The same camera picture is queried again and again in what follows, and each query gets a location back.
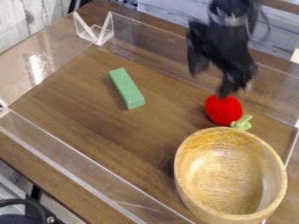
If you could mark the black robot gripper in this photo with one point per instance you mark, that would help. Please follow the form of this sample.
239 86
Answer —
221 42

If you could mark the clear acrylic corner bracket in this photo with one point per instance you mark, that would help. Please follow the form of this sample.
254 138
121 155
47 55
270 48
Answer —
95 34

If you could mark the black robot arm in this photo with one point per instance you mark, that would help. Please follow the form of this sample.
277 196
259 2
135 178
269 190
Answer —
237 6

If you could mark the green rectangular block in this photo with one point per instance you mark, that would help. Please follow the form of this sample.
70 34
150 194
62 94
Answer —
127 89

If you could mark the wooden bowl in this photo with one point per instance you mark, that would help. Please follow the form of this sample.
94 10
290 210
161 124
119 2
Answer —
230 176

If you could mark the clear acrylic tray wall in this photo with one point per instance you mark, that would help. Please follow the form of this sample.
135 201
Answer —
103 157

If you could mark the red plush strawberry toy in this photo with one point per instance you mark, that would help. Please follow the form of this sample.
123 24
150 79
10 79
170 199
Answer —
225 111

